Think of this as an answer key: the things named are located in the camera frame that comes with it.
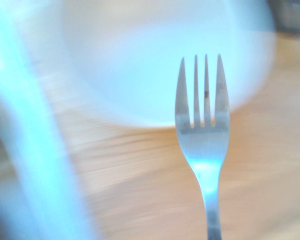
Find silver metal fork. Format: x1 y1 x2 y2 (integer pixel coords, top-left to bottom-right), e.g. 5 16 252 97
174 53 231 240

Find stainless steel double sink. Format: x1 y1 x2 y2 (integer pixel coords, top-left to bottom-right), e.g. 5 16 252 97
0 0 103 240

